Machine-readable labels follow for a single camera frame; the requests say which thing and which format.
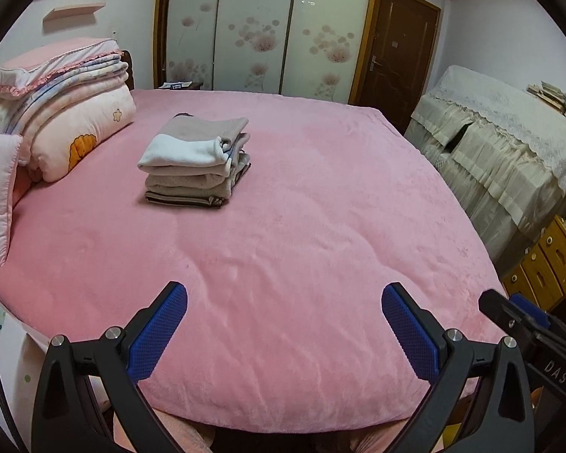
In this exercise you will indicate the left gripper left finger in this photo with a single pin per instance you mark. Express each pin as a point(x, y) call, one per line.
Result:
point(66, 415)

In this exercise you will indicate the colour block knit sweater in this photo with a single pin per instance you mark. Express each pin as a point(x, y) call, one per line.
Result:
point(188, 145)

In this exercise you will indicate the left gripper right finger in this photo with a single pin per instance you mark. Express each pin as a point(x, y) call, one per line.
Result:
point(499, 416)

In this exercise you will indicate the stack of books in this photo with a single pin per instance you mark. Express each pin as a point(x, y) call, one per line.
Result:
point(550, 94)

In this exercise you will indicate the wooden drawer desk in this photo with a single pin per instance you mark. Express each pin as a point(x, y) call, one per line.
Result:
point(540, 276)

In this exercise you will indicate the folded grey knit clothes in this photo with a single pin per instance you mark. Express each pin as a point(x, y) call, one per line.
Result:
point(201, 190)

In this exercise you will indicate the floral sliding wardrobe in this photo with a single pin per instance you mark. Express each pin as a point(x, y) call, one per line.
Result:
point(304, 48)

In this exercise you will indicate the dark wooden headboard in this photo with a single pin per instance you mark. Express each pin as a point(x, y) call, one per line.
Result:
point(130, 81)

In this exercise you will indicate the pink bed blanket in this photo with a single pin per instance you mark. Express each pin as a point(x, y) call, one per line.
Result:
point(284, 331)

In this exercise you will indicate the folded pink quilt stack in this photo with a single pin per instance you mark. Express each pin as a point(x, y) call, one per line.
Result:
point(64, 99)

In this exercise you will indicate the dark brown wooden door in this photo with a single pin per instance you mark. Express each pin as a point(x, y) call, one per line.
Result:
point(400, 47)

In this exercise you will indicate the pink wall shelf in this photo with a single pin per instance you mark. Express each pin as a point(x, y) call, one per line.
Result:
point(76, 10)

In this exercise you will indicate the cream lace covered furniture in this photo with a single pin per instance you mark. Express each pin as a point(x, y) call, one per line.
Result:
point(501, 151)

